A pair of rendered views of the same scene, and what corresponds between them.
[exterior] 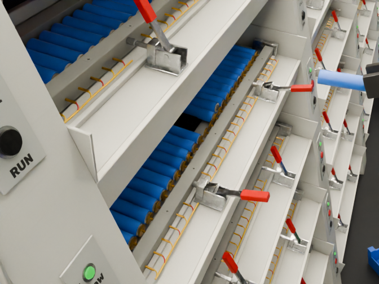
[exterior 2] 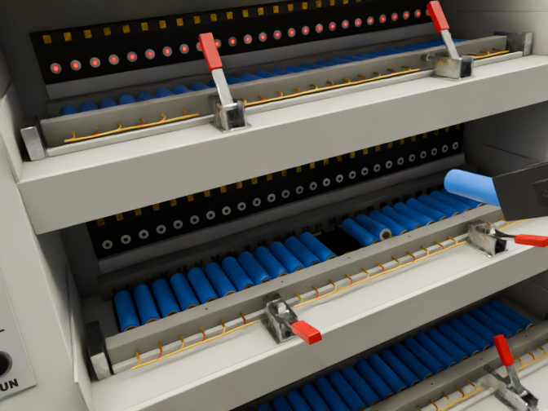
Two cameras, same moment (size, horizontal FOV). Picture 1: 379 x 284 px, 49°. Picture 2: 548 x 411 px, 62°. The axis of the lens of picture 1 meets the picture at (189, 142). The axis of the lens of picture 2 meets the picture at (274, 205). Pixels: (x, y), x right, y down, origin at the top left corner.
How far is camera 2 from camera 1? 35 cm
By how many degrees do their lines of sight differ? 42
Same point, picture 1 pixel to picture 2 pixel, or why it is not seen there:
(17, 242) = not seen: outside the picture
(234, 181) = (331, 320)
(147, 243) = (154, 327)
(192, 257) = (192, 373)
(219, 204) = (277, 333)
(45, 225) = not seen: outside the picture
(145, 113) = (143, 151)
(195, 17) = (336, 97)
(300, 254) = not seen: outside the picture
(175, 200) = (226, 303)
